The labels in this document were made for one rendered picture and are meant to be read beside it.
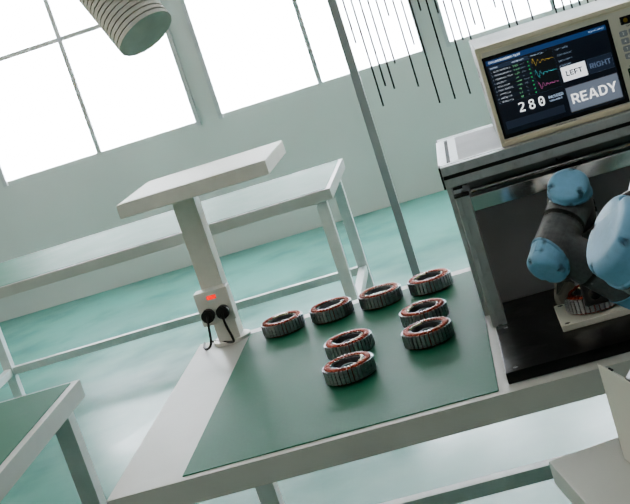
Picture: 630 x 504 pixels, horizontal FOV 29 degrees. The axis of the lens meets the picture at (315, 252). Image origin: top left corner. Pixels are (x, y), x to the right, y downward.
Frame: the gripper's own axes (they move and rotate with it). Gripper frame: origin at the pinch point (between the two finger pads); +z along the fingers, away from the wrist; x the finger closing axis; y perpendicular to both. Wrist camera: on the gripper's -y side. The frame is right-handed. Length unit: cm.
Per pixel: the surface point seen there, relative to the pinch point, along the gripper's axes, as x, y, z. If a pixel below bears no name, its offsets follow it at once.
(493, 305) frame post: 19.1, 7.5, 4.6
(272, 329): 74, 41, 39
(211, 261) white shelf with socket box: 86, 61, 32
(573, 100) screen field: -7.7, 33.5, -19.3
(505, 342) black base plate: 18.7, -5.1, -0.8
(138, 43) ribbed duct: 88, 110, -3
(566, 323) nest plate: 6.5, -6.3, -3.5
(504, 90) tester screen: 4.8, 37.5, -23.8
